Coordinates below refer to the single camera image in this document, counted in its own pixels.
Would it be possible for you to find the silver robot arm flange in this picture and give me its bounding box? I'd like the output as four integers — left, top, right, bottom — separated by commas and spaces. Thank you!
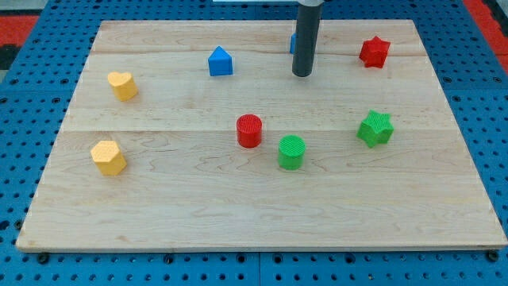
298, 0, 325, 7

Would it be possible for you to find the yellow heart block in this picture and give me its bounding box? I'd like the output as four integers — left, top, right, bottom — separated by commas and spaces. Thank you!
107, 71, 138, 102

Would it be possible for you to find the yellow hexagon block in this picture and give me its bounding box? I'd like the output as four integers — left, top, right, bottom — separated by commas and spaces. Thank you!
90, 141, 127, 176

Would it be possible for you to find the red cylinder block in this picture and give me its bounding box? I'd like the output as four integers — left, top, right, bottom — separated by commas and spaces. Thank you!
237, 114, 263, 148

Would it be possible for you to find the green cylinder block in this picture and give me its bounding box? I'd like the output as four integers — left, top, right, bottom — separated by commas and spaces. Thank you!
278, 134, 306, 170

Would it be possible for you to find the light wooden board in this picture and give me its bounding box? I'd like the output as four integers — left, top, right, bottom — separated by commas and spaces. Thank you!
16, 20, 507, 253

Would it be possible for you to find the blue block behind rod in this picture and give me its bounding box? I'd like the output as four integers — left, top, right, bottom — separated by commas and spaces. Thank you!
289, 33, 296, 55

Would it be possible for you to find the green star block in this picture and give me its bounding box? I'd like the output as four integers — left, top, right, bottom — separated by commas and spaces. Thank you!
356, 110, 394, 148

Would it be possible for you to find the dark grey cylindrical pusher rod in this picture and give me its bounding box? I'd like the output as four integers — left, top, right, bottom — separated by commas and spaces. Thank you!
292, 3, 324, 77

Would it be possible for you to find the red star block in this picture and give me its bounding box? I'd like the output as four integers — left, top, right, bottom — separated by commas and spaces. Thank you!
359, 36, 391, 68

